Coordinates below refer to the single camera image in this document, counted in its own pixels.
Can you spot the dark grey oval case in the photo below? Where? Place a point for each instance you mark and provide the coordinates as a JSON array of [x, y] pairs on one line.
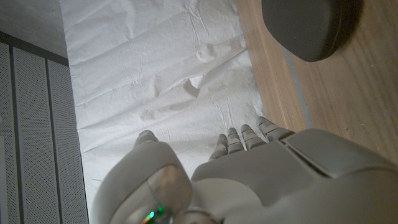
[[304, 25]]

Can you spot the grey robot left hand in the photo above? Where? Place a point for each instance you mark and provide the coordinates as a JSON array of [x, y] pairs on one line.
[[280, 186]]

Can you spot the grey tape strip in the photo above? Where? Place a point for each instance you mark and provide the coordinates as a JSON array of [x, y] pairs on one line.
[[298, 90]]

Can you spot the white curtain backdrop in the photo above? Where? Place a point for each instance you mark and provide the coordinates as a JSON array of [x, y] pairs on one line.
[[155, 62]]

